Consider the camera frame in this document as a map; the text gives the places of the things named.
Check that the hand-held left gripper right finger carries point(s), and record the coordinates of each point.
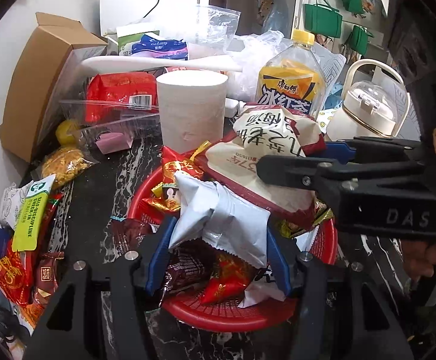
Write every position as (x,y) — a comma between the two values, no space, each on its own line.
(281,262)

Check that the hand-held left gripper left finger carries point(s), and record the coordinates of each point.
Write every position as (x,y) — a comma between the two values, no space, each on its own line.
(158,258)

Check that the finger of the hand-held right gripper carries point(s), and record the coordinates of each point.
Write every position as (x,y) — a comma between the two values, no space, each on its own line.
(297,172)
(342,150)

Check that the dark striped snack packet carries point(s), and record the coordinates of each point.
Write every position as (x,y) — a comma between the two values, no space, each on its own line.
(188,266)

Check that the white cartoon snack packet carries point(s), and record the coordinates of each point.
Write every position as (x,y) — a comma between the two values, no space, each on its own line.
(259,292)

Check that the large white red snack bag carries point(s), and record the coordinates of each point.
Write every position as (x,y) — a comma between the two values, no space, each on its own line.
(263,135)

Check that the silver snack packet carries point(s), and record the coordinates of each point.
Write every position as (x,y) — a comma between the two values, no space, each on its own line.
(221,225)

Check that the red plastic basket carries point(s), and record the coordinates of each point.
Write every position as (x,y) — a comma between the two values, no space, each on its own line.
(233,317)

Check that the red gold foil snack packet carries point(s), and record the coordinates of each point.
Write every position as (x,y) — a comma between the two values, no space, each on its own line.
(180,167)

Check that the person's right hand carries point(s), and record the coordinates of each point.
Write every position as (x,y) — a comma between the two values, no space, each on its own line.
(428,253)

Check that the smiley print paper bag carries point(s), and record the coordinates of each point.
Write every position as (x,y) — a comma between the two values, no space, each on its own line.
(327,118)

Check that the cream insulated water bottle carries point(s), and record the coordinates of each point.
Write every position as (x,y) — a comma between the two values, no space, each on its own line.
(364,116)

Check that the blue plastic bag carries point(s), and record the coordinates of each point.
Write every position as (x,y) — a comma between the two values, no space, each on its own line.
(334,97)

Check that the iced tea bottle yellow cap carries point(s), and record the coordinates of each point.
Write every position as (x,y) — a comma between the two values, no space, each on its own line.
(289,82)

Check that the small white bottle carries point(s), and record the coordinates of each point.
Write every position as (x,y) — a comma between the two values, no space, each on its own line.
(232,107)

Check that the brown chocolate packet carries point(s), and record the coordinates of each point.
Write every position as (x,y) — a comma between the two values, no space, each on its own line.
(47,273)

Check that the thin red snack packet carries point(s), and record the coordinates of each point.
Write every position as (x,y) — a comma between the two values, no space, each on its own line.
(51,225)

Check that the white toilet paper roll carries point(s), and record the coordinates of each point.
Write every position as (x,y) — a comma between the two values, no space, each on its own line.
(191,116)

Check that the pink paper packet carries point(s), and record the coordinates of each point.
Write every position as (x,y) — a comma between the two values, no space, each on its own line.
(111,143)

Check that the crumpled clear plastic bags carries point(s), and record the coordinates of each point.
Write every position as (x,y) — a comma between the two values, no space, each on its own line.
(248,56)

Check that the large green tote bag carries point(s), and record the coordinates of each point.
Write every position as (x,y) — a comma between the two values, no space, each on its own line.
(321,20)

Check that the yellow noodle snack bag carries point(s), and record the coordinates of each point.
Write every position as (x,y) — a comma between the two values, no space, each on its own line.
(64,165)

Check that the lime green snack packet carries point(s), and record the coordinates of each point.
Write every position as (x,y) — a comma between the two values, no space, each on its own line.
(30,221)

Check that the clear plastic tray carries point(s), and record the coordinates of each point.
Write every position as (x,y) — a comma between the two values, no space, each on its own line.
(135,127)

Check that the red gold print snack packet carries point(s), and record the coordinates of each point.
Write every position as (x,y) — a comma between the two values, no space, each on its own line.
(11,273)

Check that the hanging blue plastic cover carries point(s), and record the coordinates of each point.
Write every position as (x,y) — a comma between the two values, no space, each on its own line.
(278,11)

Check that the yellow lemon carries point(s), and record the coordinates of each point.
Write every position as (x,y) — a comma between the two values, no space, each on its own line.
(66,133)

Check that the white green patterned packet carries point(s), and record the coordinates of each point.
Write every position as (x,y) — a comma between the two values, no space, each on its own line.
(11,202)

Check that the red paper cup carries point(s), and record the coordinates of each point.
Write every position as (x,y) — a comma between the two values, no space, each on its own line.
(176,69)

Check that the small black gadget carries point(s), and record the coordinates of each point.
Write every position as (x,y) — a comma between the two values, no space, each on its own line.
(7,322)

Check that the clear zip bag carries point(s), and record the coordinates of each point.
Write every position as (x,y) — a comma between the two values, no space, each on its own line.
(210,26)

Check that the blue tissue pack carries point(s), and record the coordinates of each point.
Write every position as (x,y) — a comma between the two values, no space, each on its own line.
(158,47)

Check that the white foam sheet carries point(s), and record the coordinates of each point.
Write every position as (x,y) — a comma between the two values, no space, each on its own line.
(128,63)

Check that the green white carton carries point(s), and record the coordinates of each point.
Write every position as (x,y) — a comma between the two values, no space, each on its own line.
(128,39)

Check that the brown cardboard box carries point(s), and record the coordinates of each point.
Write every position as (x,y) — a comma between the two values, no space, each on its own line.
(34,82)

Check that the white refrigerator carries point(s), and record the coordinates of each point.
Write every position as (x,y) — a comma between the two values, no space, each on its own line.
(128,3)

